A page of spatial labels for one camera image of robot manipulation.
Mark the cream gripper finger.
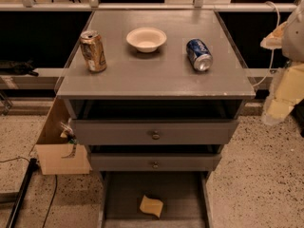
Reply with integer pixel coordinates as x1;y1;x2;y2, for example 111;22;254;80
261;64;304;125
260;22;287;50

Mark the yellow sponge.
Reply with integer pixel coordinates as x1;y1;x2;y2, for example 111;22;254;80
140;196;163;219

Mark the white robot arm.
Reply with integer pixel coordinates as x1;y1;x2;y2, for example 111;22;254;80
260;2;304;125

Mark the grey middle drawer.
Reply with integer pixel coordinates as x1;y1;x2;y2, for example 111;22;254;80
88;153;221;171

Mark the grey drawer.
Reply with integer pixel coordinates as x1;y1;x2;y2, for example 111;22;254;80
97;172;214;228
88;153;221;171
71;120;238;145

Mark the grey drawer cabinet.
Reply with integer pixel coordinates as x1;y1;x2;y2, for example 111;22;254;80
54;9;258;228

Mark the grey bottom drawer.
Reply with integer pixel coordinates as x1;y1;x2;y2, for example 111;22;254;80
97;172;214;228

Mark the grey top drawer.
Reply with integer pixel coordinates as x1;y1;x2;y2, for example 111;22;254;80
71;120;238;145

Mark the blue soda can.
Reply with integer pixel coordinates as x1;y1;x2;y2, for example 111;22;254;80
186;39;213;71

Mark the white bowl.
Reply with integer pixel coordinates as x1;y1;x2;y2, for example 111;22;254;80
126;28;167;53

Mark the gold soda can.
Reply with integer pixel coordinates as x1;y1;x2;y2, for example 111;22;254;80
80;30;106;73

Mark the cardboard box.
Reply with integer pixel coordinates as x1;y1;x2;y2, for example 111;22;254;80
35;99;91;175

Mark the black object on shelf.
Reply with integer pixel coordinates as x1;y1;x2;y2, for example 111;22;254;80
0;60;39;77

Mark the black metal floor bar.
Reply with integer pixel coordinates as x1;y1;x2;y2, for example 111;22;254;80
6;158;38;228

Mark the black floor cable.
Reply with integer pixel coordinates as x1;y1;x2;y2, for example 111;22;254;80
0;156;59;228

